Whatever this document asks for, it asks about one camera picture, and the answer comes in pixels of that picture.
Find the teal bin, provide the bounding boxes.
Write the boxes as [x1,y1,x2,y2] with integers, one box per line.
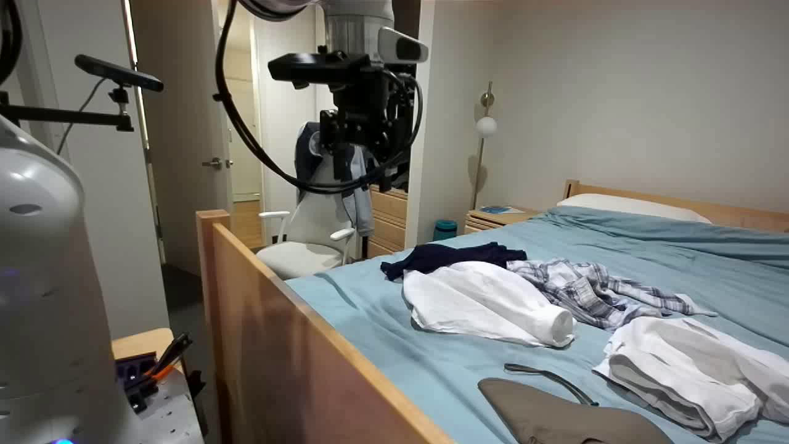
[432,217,462,245]

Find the black and orange tools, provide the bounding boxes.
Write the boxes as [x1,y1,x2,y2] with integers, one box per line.
[117,331,208,416]

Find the white shorts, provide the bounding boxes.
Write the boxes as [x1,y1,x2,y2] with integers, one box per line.
[591,314,789,444]

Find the white shirt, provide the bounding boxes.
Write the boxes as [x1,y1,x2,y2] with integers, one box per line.
[399,260,579,350]

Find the wooden side table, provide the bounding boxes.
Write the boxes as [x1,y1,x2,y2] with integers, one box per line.
[108,325,181,366]

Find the wooden nightstand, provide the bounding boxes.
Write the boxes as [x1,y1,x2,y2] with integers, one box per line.
[462,204,538,236]

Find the grey hat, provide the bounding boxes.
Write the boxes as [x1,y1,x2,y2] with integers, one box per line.
[476,360,678,444]

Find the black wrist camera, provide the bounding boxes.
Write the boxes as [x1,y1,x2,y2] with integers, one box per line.
[266,50,374,92]

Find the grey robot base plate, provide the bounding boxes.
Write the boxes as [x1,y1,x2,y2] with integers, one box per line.
[128,372,208,444]

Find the globe floor lamp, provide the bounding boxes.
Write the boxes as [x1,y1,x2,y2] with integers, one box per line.
[469,79,501,213]

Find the metal door handle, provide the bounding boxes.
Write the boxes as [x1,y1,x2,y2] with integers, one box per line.
[199,154,236,175]

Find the white pillow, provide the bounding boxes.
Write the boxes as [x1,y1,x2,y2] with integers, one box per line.
[556,190,715,227]

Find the white door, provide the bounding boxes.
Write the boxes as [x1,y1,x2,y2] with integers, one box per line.
[128,0,236,278]

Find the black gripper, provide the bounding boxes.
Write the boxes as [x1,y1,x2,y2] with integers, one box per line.
[319,67,414,196]

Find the navy blue garment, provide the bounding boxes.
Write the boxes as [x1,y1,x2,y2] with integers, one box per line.
[377,240,531,283]

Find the light blue bed sheet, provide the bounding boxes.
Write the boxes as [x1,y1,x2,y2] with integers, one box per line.
[281,204,789,444]

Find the blue plaid shorts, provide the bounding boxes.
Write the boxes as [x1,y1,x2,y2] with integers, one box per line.
[505,256,715,333]

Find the wooden bed frame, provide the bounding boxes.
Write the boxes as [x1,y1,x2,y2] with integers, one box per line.
[192,178,789,444]

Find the white office chair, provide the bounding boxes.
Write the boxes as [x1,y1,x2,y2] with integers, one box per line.
[254,122,366,283]

